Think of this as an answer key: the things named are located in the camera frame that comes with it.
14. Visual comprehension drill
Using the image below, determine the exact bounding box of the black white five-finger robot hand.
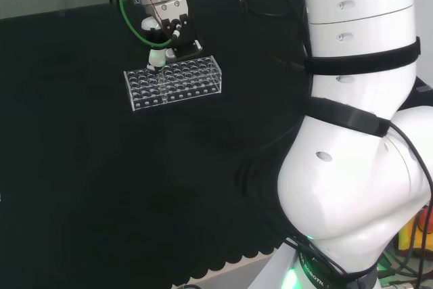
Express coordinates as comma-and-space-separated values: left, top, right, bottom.
140, 0, 204, 73

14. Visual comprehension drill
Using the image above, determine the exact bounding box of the clear glass test tube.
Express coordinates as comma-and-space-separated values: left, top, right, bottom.
156, 69, 168, 104

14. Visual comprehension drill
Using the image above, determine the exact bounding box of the clear plastic test tube rack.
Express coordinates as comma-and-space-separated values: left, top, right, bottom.
123, 54, 223, 112

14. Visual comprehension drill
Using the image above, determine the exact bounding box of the black bench cloth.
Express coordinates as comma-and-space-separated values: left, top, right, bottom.
0, 0, 433, 287

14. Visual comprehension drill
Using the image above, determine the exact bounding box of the yellow stop button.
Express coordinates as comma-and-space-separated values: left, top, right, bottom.
398, 206, 433, 252

